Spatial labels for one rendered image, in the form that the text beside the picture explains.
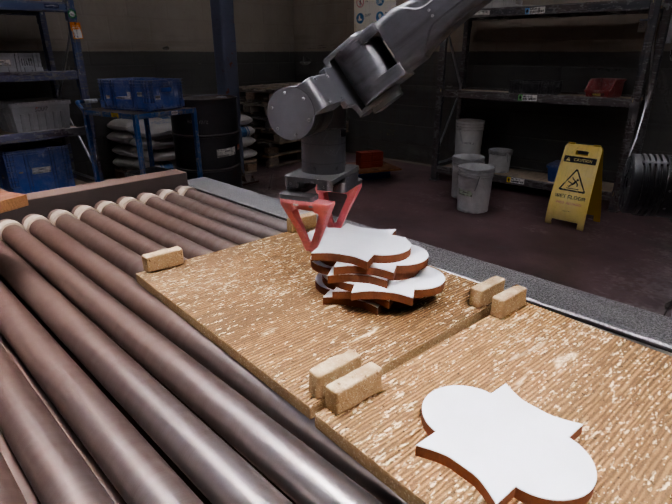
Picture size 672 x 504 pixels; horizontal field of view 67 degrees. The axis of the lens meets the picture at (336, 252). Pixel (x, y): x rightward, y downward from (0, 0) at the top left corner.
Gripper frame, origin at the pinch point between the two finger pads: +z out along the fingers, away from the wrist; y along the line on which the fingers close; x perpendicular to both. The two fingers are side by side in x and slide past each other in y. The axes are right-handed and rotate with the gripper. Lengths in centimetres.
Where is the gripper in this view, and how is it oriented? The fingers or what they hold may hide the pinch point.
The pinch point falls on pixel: (323, 235)
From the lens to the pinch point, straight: 69.1
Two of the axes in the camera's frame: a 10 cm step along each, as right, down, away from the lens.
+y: 3.8, -3.4, 8.6
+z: -0.1, 9.3, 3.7
